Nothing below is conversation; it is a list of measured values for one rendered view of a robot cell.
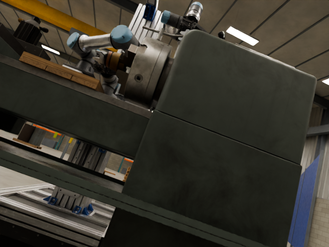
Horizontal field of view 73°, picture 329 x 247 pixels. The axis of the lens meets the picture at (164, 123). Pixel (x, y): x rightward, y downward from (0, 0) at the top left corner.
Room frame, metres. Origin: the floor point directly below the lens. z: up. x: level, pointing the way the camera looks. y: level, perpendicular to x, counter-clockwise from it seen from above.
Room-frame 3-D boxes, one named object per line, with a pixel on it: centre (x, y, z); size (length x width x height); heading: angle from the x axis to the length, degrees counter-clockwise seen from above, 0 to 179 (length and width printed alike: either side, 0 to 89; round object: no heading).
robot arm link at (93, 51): (1.60, 0.71, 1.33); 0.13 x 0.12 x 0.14; 149
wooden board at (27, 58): (0.98, 0.45, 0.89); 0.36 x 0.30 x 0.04; 3
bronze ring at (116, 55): (0.99, 0.32, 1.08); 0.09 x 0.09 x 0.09; 3
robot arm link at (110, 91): (1.27, 0.37, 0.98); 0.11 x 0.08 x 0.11; 149
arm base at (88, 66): (1.60, 0.70, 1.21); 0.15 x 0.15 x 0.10
